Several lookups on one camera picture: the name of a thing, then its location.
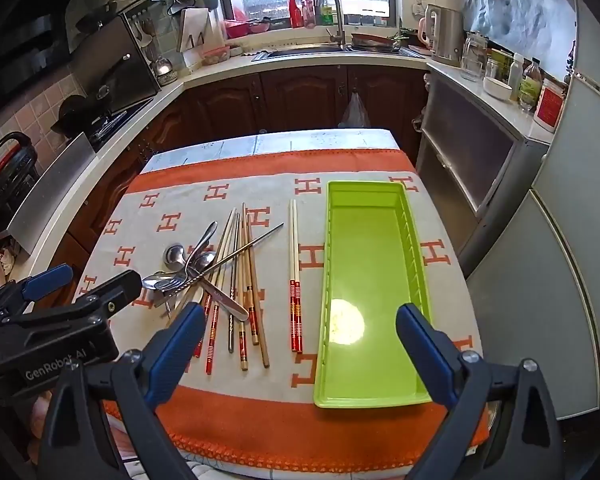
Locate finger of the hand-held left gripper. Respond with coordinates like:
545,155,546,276
72,269,144,321
20,262,75,303

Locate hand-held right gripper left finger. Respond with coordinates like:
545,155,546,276
32,302,207,480

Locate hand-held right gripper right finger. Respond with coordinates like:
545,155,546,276
396,302,566,480

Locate golden brown chopstick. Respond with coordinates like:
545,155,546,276
237,212,249,372
241,202,271,368
245,210,260,346

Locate green plastic tray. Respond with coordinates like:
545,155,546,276
312,180,433,409

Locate stainless steel splash guard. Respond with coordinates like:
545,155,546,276
5,132,98,256
72,10,162,111

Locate orange printed blanket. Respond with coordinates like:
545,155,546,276
75,147,491,471

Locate black wok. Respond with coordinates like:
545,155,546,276
50,94,111,136

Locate gas stove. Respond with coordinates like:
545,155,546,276
87,95,156,153

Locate grey refrigerator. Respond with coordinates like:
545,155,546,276
467,0,600,421

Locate grey metal cupboard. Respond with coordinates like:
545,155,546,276
415,62,551,276

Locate small steel kettle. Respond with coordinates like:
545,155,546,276
152,57,178,86

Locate white kitchen countertop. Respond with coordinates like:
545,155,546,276
5,50,556,281

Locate hanging plastic bag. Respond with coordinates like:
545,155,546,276
337,91,372,128

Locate pink container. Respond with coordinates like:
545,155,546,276
200,45,231,66

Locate brown wooden kitchen cabinets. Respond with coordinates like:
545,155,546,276
45,65,431,306

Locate white bowl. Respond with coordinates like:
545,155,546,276
482,76,513,102

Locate white cutting board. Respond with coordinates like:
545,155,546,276
176,7,211,53

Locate red label container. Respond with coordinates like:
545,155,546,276
532,77,568,133

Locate plastic bottle with green label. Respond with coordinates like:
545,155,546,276
517,57,543,113

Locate pink basin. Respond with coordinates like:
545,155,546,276
223,19,271,40

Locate white cap bottle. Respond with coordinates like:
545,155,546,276
507,52,526,101

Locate glass jar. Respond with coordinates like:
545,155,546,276
460,30,490,82

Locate steel kitchen sink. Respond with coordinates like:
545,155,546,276
252,42,426,61

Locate frying pan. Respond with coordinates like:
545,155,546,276
350,32,403,53

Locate stainless steel electric kettle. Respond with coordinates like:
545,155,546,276
419,4,465,67

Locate steel kitchen faucet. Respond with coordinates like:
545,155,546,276
312,0,348,46

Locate black pot with handle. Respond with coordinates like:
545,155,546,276
0,131,40,216

